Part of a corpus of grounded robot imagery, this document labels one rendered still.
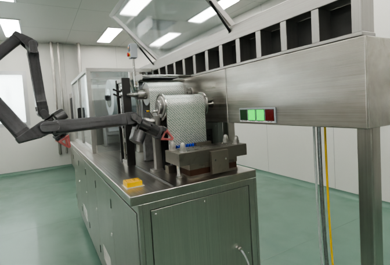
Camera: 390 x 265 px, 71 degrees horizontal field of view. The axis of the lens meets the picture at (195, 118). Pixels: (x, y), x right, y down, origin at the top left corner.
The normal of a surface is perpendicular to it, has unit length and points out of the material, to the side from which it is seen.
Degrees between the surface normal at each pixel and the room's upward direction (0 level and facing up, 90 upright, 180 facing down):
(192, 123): 90
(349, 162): 90
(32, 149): 90
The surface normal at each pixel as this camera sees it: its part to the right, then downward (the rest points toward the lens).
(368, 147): -0.87, 0.08
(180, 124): 0.49, 0.01
